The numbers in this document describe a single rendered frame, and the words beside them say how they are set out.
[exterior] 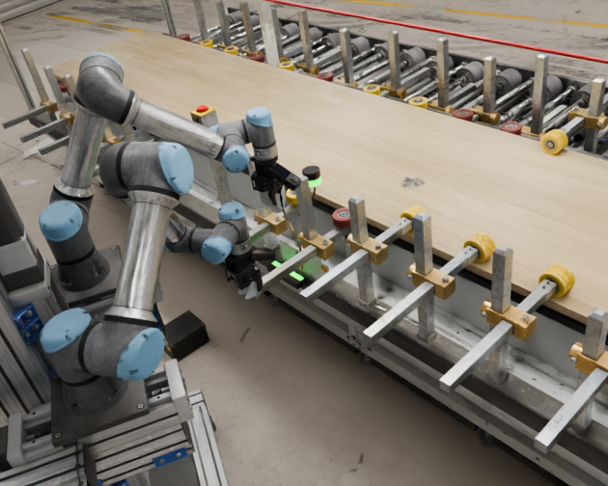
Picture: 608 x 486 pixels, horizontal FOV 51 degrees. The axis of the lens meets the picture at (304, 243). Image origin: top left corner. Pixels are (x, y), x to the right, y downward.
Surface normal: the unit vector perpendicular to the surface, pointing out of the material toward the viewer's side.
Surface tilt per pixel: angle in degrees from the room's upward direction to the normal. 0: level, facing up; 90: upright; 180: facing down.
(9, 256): 90
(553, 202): 0
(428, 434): 0
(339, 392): 0
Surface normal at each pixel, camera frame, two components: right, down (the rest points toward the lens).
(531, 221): -0.14, -0.79
